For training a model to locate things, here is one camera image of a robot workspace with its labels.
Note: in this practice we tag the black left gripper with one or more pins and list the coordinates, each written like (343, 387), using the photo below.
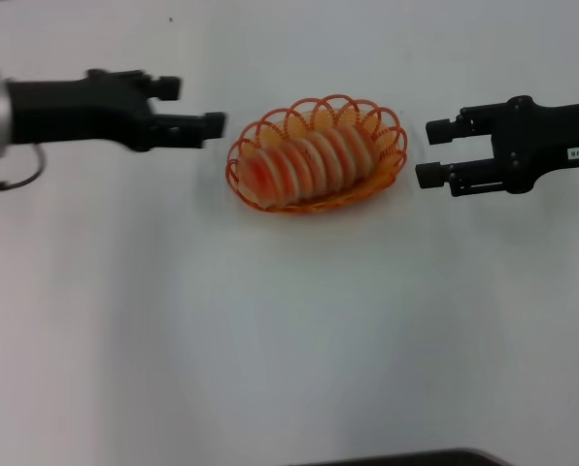
(85, 111)

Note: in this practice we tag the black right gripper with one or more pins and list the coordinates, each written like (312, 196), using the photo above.
(542, 141)

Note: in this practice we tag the orange white striped bread loaf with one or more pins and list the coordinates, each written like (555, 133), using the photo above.
(309, 165)

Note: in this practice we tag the dark rounded robot base edge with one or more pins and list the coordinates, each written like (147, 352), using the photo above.
(440, 458)

